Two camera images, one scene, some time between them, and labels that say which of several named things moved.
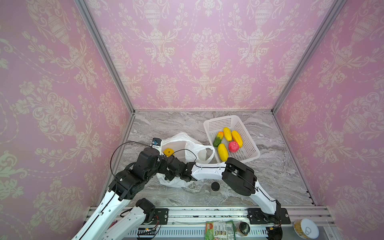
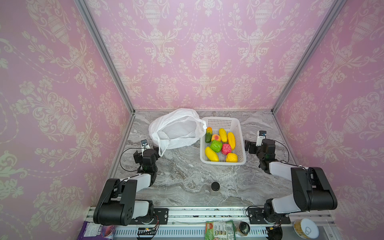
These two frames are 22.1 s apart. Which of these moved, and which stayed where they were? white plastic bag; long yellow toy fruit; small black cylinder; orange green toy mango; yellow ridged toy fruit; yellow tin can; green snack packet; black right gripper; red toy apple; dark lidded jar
Moved: white plastic bag; yellow ridged toy fruit; red toy apple; long yellow toy fruit; orange green toy mango; black right gripper
Stayed: small black cylinder; dark lidded jar; green snack packet; yellow tin can
